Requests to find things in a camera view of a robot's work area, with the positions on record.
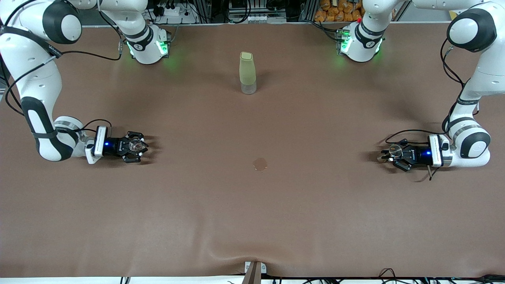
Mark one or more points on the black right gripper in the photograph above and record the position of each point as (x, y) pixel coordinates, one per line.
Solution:
(113, 146)

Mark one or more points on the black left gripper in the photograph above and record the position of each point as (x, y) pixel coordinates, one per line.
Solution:
(419, 154)

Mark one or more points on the clear glass measuring cup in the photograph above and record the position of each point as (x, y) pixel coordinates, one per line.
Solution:
(137, 145)

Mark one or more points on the steel double cone jigger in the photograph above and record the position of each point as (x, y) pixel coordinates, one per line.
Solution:
(395, 150)

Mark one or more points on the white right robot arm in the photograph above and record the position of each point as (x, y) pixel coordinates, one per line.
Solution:
(43, 79)

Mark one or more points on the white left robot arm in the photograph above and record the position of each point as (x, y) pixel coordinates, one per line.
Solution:
(485, 79)

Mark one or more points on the round brown coaster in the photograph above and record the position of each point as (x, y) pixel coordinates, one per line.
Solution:
(260, 164)

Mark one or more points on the frosted green tall bottle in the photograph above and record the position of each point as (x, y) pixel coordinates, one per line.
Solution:
(247, 71)

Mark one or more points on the brown table mat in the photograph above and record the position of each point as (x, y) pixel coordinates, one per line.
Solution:
(252, 217)

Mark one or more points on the white power strip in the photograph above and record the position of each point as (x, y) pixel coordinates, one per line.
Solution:
(254, 18)
(173, 12)

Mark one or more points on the orange snack bags pile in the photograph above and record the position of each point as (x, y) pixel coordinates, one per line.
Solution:
(335, 14)

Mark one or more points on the metal camera stand bracket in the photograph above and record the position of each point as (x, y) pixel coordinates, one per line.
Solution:
(252, 274)

